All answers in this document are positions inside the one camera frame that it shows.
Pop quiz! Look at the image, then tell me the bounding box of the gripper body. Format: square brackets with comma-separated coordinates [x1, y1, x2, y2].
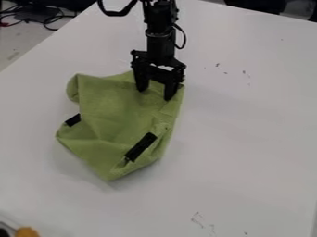
[130, 32, 189, 83]

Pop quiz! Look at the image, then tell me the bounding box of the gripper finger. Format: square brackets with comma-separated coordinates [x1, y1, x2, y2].
[162, 79, 183, 102]
[132, 69, 153, 93]

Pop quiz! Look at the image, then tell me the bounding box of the green cloth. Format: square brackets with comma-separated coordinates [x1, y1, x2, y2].
[54, 69, 186, 182]

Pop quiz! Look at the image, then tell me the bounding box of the yellow toy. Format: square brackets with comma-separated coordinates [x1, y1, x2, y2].
[13, 227, 43, 237]

